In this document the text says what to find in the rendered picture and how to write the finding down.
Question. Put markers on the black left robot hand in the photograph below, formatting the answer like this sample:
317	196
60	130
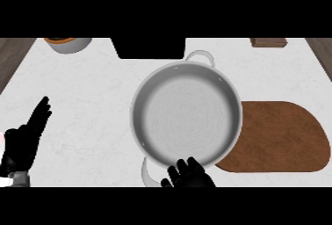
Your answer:
26	137

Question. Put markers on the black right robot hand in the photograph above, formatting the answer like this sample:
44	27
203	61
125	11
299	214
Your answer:
190	176

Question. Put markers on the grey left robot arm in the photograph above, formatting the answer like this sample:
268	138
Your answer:
13	179

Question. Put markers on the brown wooden cutting board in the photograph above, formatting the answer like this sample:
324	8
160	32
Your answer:
280	137

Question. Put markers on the white bowl with orange rim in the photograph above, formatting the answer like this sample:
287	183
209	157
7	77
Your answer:
69	44

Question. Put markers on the black box appliance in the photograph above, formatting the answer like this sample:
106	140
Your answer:
149	48

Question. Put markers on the brown wooden block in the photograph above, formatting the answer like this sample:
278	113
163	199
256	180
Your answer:
268	42

